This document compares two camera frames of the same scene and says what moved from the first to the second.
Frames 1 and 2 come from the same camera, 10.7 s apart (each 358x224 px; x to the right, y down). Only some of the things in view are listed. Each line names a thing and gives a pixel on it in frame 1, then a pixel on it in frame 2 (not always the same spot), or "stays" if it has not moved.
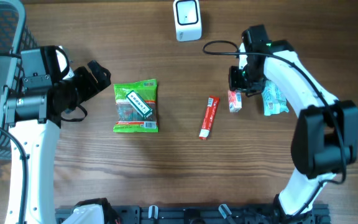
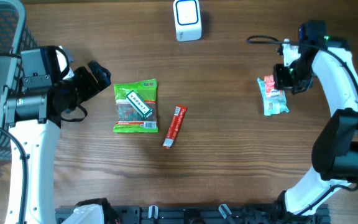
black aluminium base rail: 206,214 stays
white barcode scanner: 187,18 stays
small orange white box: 235,101 -> 271,92
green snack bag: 136,107 stays
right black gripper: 235,84 -> 281,83
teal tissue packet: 274,101 stays
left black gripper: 91,86 stays
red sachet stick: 212,104 -> 174,127
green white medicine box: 139,104 stays
